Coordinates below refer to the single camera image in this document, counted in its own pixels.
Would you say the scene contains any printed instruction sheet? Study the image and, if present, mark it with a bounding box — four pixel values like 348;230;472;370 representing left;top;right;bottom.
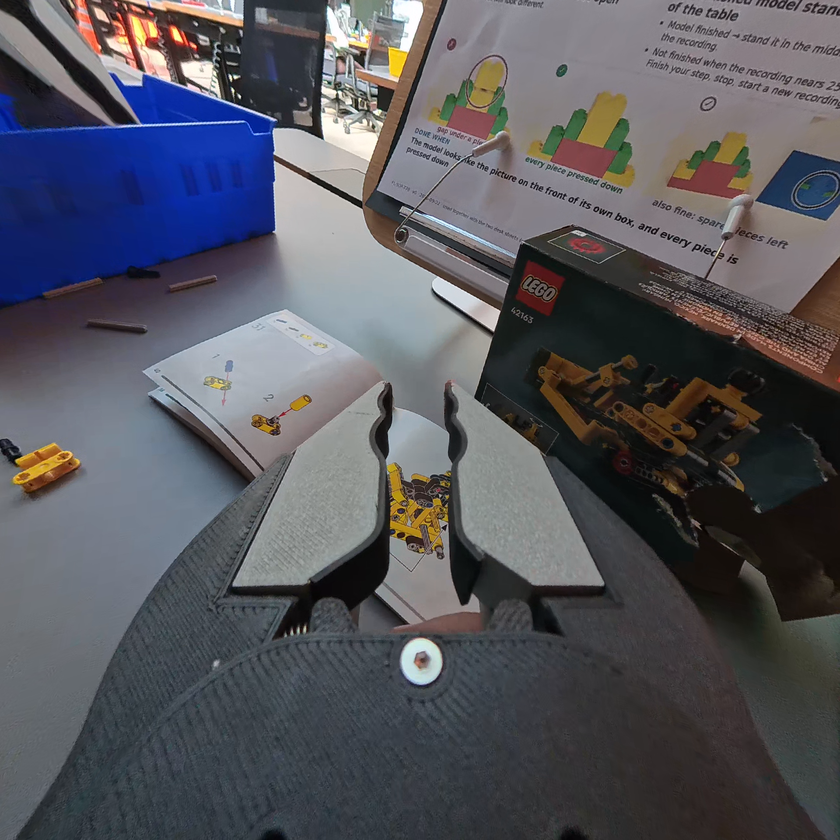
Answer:
377;0;840;309

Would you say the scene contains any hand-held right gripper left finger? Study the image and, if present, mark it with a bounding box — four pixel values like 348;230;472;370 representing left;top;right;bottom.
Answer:
231;382;393;611

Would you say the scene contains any grey flat panel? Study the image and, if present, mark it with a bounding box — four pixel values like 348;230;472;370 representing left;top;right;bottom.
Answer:
0;0;140;129

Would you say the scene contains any dark lego set box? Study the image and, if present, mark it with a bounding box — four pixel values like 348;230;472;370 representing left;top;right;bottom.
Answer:
476;226;840;621

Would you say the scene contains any black office chair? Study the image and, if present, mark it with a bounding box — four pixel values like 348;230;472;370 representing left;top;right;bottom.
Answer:
236;0;329;139

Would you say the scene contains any grey office chair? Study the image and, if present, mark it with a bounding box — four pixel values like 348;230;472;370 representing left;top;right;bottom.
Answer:
325;52;383;133

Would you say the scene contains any orange and black equipment rack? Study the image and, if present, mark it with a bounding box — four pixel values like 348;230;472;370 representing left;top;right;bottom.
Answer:
72;0;204;73

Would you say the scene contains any blue plastic bin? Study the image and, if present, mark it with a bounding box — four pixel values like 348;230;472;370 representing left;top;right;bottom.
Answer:
0;72;277;308

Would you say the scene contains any wire page holder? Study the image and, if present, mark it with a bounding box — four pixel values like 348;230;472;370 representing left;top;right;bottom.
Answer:
705;193;754;280
394;131;511;245

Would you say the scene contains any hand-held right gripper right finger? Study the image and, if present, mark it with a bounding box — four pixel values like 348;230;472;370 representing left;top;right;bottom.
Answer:
444;381;606;618

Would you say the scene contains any yellow lego connector piece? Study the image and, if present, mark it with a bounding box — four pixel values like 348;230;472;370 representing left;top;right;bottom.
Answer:
12;444;81;493

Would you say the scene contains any open instruction booklet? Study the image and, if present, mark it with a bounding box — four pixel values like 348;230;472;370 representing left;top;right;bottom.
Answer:
143;310;460;624

